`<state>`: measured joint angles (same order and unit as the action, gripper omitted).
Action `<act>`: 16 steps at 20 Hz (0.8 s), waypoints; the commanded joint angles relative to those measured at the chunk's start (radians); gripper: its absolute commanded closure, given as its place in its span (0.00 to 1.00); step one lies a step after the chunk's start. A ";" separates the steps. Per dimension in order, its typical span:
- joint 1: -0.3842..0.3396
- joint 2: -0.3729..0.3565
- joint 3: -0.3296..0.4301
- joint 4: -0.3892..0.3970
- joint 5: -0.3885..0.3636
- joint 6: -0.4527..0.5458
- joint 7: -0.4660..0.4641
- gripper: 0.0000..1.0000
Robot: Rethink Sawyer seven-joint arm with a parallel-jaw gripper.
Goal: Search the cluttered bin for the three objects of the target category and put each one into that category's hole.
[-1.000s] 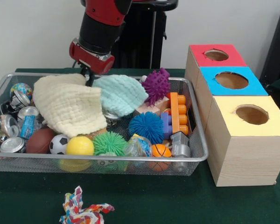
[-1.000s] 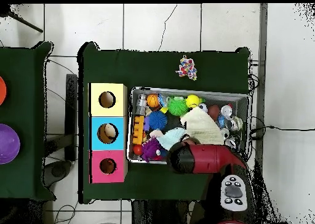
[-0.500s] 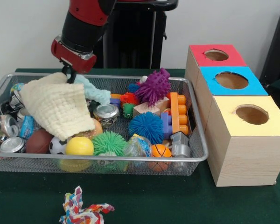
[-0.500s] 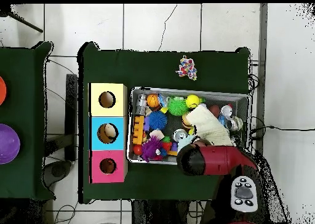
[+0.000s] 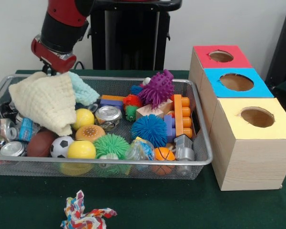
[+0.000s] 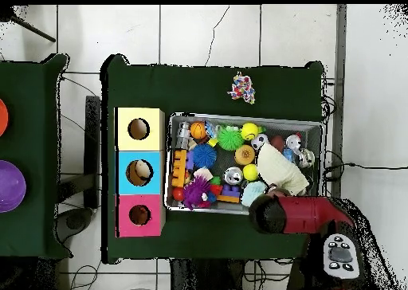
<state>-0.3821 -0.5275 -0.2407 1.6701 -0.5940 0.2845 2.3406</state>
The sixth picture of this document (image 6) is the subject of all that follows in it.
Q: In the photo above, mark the purple spiky toy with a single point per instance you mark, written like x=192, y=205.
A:
x=196, y=192

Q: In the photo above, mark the multicolour patterned cloth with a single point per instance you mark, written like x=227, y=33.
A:
x=242, y=89

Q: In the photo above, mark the cream waffle cloth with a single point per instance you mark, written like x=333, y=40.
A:
x=280, y=172

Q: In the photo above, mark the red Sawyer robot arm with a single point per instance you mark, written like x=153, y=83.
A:
x=302, y=213

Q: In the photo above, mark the wooden box with three holes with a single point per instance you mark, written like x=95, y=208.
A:
x=140, y=146

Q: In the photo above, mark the clear mesh bin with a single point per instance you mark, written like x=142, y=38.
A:
x=310, y=130

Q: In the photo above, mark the blue spiky ball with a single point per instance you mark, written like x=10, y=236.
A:
x=205, y=155

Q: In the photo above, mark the orange toy basketball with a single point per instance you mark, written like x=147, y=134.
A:
x=198, y=130

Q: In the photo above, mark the green spiky ball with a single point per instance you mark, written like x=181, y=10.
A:
x=230, y=138

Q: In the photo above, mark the orange building block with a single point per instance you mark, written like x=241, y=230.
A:
x=179, y=172

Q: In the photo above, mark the large yellow ball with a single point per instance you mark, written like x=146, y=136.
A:
x=249, y=131

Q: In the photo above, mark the small soccer ball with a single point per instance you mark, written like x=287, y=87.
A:
x=259, y=141

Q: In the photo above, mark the light teal waffle cloth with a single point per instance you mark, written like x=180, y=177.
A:
x=253, y=192

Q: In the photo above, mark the dark green side table cloth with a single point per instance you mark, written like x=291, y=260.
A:
x=32, y=175

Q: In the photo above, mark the purple bowl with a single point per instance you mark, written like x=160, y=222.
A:
x=11, y=186

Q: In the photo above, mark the orange bowl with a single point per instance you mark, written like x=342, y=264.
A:
x=2, y=118

